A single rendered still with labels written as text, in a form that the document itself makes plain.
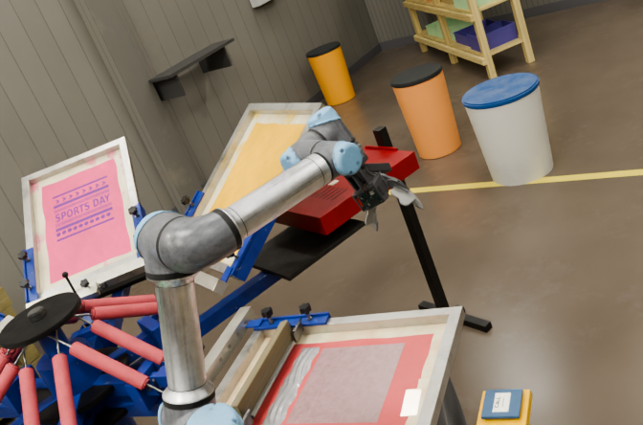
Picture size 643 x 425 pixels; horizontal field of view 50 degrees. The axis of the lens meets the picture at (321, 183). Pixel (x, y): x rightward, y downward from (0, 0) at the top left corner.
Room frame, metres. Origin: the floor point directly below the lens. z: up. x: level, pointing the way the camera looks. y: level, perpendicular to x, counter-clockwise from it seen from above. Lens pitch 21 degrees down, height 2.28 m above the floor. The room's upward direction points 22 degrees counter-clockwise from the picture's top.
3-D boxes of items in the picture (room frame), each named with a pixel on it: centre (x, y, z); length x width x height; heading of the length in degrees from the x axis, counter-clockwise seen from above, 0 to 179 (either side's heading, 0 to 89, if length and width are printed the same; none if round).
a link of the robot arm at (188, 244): (1.39, 0.12, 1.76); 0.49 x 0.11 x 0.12; 122
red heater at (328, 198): (3.08, -0.08, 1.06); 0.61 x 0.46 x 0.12; 121
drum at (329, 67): (8.51, -0.63, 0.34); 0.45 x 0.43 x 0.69; 50
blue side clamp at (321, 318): (2.20, 0.29, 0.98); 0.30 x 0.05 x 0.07; 61
